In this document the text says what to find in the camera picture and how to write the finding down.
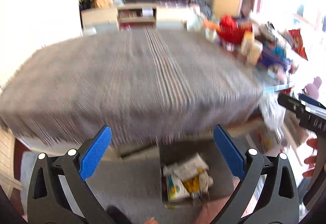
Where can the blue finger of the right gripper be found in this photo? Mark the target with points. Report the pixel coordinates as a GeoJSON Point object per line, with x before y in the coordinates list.
{"type": "Point", "coordinates": [310, 100]}

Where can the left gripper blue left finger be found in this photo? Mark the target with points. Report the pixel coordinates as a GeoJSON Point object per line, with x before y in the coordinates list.
{"type": "Point", "coordinates": [47, 202]}

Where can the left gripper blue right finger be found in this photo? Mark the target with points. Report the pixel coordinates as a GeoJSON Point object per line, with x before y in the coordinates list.
{"type": "Point", "coordinates": [278, 201]}

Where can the white paper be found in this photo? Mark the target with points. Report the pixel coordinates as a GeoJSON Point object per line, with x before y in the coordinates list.
{"type": "Point", "coordinates": [190, 167]}

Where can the white green medicine box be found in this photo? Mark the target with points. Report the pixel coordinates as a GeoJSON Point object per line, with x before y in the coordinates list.
{"type": "Point", "coordinates": [175, 188]}

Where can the yellow crumpled trash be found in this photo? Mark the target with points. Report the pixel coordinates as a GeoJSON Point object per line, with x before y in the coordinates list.
{"type": "Point", "coordinates": [192, 185]}

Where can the grey square trash bin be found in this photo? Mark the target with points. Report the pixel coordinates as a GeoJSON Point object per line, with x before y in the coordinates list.
{"type": "Point", "coordinates": [215, 183]}

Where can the person's right hand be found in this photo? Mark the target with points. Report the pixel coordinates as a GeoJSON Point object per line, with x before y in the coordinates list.
{"type": "Point", "coordinates": [311, 160]}

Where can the clear hanging plastic bag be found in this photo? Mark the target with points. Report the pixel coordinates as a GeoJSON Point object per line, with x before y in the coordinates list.
{"type": "Point", "coordinates": [272, 113]}

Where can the blue printed snack box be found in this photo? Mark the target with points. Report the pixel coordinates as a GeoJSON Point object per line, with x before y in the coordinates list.
{"type": "Point", "coordinates": [274, 54]}

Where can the person's bare knee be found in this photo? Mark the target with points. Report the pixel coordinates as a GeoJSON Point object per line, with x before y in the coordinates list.
{"type": "Point", "coordinates": [210, 210]}

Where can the orange foam stick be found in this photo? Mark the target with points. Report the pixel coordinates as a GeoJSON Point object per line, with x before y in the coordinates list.
{"type": "Point", "coordinates": [211, 25]}

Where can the grey plaid tablecloth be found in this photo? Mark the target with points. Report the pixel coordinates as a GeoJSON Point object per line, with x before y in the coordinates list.
{"type": "Point", "coordinates": [145, 84]}

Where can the wooden tv cabinet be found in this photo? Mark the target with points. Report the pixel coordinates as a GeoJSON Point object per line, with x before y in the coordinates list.
{"type": "Point", "coordinates": [130, 16]}

